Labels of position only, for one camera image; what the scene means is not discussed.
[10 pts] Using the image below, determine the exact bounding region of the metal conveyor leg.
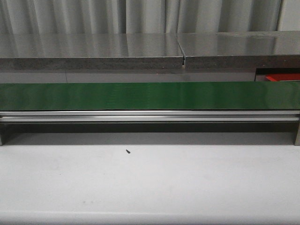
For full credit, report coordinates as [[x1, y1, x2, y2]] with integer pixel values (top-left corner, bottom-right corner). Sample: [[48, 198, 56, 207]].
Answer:
[[294, 124, 300, 146], [0, 124, 9, 146]]

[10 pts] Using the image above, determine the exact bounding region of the left metal conveyor leg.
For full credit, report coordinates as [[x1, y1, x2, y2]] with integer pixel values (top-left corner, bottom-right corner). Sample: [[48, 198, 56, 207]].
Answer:
[[0, 124, 9, 146]]

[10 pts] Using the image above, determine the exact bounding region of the right metal conveyor leg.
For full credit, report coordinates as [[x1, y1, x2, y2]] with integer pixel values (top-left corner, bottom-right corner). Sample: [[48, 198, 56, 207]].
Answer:
[[294, 124, 300, 146]]

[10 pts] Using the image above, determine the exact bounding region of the red plastic tray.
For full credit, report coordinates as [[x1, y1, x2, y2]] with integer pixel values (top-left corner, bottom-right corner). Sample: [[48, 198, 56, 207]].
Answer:
[[265, 73, 300, 82]]

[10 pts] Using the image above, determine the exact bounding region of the grey pleated curtain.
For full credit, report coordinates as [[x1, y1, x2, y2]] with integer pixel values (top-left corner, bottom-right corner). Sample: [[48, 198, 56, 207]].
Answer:
[[0, 0, 300, 34]]

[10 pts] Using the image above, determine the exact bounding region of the grey stone slab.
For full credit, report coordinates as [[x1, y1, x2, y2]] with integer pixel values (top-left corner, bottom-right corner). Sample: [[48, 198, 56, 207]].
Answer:
[[0, 34, 184, 71], [177, 31, 300, 69]]

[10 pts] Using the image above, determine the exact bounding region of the grey stone slab left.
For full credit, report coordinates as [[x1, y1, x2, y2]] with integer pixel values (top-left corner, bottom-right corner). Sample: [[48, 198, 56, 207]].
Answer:
[[0, 34, 184, 71]]

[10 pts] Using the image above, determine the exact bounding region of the green conveyor belt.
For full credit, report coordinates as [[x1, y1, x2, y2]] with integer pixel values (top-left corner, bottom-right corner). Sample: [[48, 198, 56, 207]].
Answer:
[[0, 82, 300, 111]]

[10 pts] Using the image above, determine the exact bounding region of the aluminium conveyor frame rail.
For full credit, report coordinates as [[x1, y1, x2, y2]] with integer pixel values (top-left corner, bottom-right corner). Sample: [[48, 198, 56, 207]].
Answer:
[[0, 110, 300, 123]]

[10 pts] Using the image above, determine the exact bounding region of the grey stone slab right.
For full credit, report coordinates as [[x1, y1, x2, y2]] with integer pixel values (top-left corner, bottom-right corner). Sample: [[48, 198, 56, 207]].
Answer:
[[177, 31, 300, 69]]

